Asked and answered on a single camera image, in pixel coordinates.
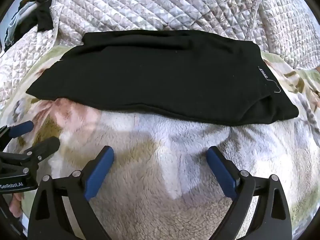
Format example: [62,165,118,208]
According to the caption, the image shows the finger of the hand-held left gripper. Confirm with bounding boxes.
[0,137,61,173]
[0,120,35,143]

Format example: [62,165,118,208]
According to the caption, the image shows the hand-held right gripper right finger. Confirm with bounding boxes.
[206,145,293,240]

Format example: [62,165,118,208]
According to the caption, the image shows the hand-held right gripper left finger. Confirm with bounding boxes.
[28,145,115,240]

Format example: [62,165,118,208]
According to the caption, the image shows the black pants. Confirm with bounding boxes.
[26,29,300,127]

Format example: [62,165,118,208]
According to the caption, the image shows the person's left hand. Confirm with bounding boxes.
[8,192,25,218]

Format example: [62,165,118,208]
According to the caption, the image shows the floral fleece blanket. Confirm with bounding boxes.
[0,44,320,240]

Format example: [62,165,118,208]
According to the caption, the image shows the beige floral quilted comforter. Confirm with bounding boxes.
[0,0,84,112]

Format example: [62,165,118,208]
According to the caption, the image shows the light blue cloth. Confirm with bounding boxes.
[4,2,38,48]

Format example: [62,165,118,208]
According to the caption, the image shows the dark cloth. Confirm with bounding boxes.
[34,0,55,32]

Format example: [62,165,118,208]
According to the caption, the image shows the grey patterned quilted bedspread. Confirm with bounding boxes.
[51,0,320,72]

